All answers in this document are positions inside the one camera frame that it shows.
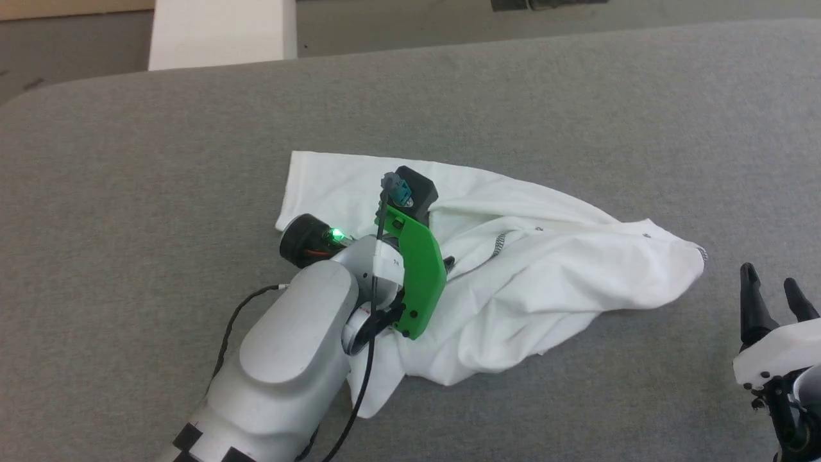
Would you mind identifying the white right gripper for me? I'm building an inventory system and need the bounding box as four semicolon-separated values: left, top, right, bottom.
732;262;821;393

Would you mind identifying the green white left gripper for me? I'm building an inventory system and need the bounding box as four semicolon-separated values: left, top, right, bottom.
373;204;457;341

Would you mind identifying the white garment with dark stitching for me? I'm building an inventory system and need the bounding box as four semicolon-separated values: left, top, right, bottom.
275;151;709;420

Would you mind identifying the dark flat object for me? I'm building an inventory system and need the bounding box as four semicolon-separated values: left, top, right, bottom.
491;0;609;12

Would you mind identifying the white rectangular block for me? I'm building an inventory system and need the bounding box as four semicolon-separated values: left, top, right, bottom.
148;0;298;71

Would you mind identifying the short thin black cable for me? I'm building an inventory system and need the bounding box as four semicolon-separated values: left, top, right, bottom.
210;284;289;392

